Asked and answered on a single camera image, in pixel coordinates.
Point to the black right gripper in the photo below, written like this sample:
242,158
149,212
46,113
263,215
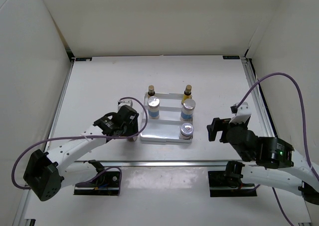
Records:
218,125

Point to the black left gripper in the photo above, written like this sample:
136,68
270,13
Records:
133,130

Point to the dark white-lid jar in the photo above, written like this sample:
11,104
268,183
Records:
132,139

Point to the pale white-lid jar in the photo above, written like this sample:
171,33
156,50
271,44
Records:
186,131

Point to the silver-lid spice jar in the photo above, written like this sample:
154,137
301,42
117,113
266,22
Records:
187,110
153,107

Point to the yellow sauce bottle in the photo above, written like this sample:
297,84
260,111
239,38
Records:
151,91
187,93

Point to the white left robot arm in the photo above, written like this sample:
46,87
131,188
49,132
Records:
46,172

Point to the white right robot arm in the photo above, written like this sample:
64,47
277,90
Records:
299,179

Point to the white three-compartment tray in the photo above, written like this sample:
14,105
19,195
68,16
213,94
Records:
166,128

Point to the right dark table label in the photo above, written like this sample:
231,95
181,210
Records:
231,57

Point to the dark table label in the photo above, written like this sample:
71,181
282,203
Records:
231,57
83,59

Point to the left dark table label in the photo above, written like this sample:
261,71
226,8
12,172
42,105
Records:
83,59

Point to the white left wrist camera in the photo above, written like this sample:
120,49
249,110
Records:
125,102

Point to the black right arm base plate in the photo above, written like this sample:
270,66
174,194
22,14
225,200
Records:
221,186

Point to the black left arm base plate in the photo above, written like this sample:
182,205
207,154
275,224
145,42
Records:
107,182

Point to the left aluminium frame rail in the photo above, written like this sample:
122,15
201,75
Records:
52,80

